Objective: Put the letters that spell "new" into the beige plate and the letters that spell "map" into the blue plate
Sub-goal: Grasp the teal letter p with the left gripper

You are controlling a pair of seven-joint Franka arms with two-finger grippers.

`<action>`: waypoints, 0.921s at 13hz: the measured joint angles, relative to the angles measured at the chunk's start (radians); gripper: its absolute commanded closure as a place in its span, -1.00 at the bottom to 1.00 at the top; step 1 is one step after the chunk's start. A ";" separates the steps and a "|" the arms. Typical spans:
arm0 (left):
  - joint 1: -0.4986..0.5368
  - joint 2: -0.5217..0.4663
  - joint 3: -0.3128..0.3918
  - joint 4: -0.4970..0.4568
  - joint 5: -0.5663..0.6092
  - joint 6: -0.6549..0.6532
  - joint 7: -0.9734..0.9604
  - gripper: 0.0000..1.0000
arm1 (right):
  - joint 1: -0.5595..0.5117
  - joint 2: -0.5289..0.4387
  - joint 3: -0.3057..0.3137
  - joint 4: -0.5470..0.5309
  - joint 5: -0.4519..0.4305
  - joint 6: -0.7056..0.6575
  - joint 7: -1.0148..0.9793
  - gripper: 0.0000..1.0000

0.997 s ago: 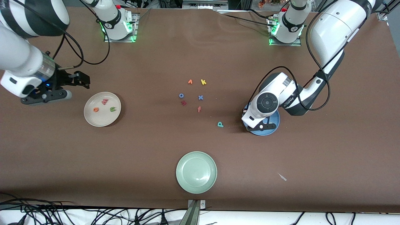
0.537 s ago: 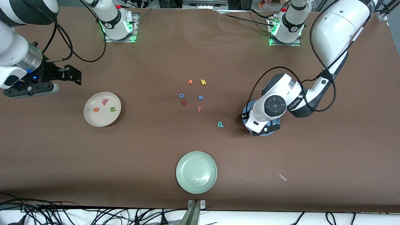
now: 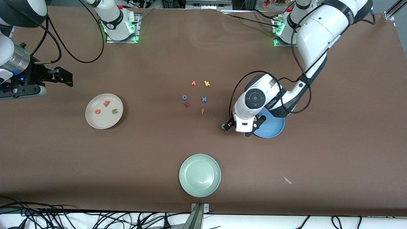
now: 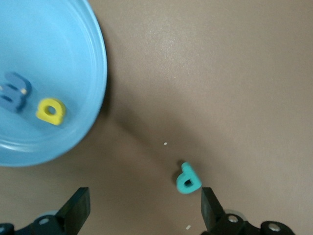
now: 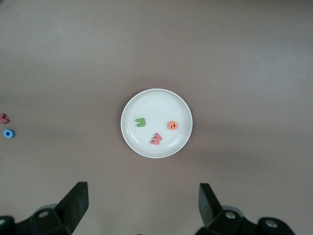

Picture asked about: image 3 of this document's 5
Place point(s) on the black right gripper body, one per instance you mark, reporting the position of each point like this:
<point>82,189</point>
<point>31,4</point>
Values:
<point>36,76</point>

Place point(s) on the pink foam letter w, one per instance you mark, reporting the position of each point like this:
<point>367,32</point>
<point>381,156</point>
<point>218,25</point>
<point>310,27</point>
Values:
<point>106,103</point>

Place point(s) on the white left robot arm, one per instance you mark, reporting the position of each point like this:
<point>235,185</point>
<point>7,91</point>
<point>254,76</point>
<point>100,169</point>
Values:
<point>318,31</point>

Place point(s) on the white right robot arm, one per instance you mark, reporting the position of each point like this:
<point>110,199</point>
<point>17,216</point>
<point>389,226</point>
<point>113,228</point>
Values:
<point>114,19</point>

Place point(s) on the blue plate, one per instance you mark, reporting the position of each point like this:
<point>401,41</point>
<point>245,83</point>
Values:
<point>273,125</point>

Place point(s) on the pale green plate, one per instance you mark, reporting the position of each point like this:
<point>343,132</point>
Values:
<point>200,175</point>

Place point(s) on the beige brown plate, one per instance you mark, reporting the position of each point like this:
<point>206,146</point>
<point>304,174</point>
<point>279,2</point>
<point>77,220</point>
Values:
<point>104,119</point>

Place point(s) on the white paper scrap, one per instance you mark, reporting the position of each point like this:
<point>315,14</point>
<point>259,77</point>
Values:
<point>287,180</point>

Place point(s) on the grey equipment box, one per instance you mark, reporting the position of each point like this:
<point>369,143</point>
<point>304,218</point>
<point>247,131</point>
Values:
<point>208,3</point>

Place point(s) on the orange brown background object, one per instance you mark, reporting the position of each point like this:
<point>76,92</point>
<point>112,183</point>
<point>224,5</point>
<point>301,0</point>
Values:
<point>273,3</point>

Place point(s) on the metal table edge bracket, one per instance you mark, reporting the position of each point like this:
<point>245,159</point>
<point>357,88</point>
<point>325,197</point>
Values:
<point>197,218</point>

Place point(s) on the aluminium frame profile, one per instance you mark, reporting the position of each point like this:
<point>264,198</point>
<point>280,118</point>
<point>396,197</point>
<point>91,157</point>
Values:
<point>394,11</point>

